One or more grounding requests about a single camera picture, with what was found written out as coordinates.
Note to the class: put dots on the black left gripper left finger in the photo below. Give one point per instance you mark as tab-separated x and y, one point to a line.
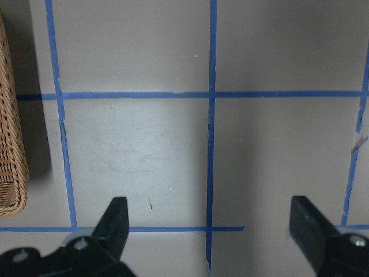
112	230

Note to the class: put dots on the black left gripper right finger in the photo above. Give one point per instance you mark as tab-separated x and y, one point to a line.
310	230

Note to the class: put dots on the brown wicker basket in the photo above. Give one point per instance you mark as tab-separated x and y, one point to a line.
14	167

